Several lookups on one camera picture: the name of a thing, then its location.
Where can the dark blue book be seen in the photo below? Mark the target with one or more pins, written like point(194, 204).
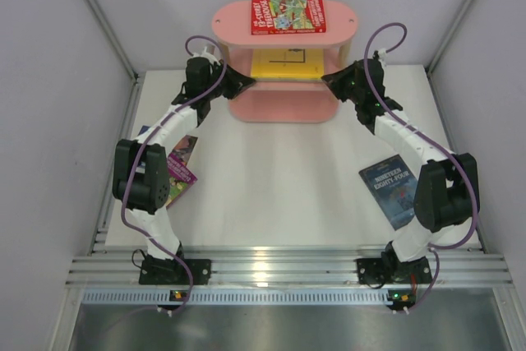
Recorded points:
point(393, 186)

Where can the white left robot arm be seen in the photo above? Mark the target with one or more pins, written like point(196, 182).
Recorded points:
point(140, 174)

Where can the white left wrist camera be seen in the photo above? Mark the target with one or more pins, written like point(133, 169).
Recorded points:
point(208, 52)

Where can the red treehouse book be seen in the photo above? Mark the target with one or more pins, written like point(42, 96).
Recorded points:
point(287, 17)

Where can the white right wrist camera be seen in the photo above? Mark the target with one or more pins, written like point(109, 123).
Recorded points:
point(380, 55)

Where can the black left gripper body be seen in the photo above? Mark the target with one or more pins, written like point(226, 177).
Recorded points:
point(215, 72)

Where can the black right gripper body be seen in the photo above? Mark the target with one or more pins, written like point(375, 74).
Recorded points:
point(352, 93)

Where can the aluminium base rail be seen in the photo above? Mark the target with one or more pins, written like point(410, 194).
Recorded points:
point(280, 206)

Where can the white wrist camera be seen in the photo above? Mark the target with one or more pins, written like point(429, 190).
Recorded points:
point(208, 52)
point(380, 55)

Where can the blue Jane Eyre book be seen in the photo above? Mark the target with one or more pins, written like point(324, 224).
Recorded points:
point(182, 151)

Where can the purple treehouse book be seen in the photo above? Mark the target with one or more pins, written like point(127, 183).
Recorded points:
point(180, 178)

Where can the pink three-tier shelf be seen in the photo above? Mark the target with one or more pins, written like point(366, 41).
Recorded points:
point(286, 46)

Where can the yellow Little Prince book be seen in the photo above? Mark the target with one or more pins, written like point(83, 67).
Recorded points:
point(288, 64)

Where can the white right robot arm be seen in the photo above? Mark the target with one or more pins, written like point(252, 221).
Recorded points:
point(447, 192)

